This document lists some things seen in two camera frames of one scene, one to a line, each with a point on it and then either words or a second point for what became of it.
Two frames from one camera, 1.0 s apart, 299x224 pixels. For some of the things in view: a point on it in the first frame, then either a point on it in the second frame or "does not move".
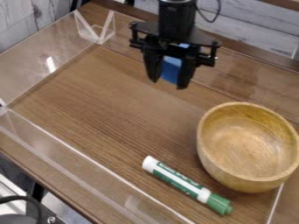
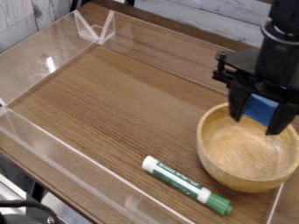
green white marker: [187, 186] does not move
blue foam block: [171, 67] to [261, 108]
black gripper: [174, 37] to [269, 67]
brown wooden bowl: [247, 142] does not move
